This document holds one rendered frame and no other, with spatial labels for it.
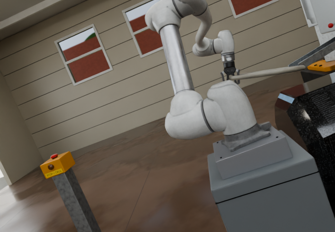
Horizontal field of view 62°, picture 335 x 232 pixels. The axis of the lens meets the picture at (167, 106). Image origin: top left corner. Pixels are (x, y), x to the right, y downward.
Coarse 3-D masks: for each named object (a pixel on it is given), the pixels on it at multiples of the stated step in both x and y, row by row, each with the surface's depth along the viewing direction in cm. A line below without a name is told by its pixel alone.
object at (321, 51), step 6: (330, 42) 200; (318, 48) 198; (324, 48) 187; (330, 48) 188; (306, 54) 197; (312, 54) 198; (318, 54) 187; (324, 54) 187; (300, 60) 197; (306, 60) 186; (312, 60) 186; (288, 66) 197; (306, 66) 186
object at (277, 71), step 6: (294, 66) 191; (300, 66) 169; (252, 72) 210; (258, 72) 168; (264, 72) 166; (270, 72) 164; (276, 72) 164; (282, 72) 164; (288, 72) 165; (234, 78) 180; (240, 78) 175; (246, 78) 172
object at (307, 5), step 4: (304, 0) 256; (308, 0) 251; (304, 4) 258; (308, 4) 253; (304, 8) 261; (308, 8) 255; (312, 8) 251; (308, 12) 257; (312, 12) 252; (308, 16) 259; (312, 16) 254
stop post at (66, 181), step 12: (60, 156) 144; (60, 168) 141; (60, 180) 144; (72, 180) 147; (60, 192) 146; (72, 192) 145; (72, 204) 146; (84, 204) 150; (72, 216) 147; (84, 216) 147; (84, 228) 148; (96, 228) 152
